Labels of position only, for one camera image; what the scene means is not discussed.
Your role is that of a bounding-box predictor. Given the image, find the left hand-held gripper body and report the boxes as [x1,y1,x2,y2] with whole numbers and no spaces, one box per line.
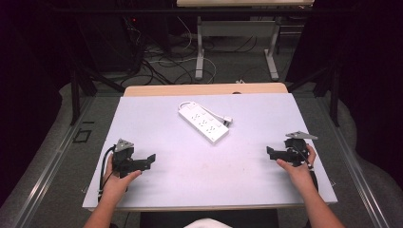
[111,138,141,179]

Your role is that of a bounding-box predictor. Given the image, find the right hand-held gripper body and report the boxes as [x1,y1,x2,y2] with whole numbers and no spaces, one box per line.
[283,131,319,167]

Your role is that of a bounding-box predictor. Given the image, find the person's right hand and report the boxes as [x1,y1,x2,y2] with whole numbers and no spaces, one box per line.
[276,143,317,195]

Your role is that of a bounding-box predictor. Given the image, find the person's left hand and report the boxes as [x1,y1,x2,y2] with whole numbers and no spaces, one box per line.
[100,154,143,207]

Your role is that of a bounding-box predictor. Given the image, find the white board sheet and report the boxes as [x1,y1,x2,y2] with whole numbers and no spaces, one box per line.
[82,92,338,212]

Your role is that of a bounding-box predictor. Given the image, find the white power strip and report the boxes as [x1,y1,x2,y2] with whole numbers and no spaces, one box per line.
[177,104,230,145]

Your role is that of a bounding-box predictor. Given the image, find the black metal stand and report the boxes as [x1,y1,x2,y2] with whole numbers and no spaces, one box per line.
[68,61,126,126]
[285,61,342,128]

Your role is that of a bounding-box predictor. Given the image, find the person's white clothing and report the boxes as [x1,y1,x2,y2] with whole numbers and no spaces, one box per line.
[182,217,233,228]

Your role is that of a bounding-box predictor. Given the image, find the dark computer tower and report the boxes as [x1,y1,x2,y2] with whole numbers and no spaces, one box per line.
[77,12,145,74]

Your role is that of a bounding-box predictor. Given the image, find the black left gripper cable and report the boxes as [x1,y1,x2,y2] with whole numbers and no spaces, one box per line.
[97,145,117,202]

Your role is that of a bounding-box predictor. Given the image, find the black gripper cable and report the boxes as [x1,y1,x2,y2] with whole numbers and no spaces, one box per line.
[297,147,319,192]
[97,145,117,202]

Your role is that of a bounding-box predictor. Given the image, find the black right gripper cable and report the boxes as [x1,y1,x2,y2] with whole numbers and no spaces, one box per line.
[297,147,319,192]

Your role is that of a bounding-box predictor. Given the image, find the white power strip cable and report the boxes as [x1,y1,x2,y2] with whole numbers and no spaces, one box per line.
[178,101,234,127]

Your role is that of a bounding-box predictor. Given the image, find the metal floor rail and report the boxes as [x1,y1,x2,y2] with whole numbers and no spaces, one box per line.
[11,94,97,228]
[317,94,393,228]

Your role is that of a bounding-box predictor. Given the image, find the tangle of floor cables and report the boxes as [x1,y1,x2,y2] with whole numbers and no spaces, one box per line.
[122,15,262,87]

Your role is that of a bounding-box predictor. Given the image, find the white desk frame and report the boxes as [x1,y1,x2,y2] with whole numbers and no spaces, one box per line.
[176,0,316,82]

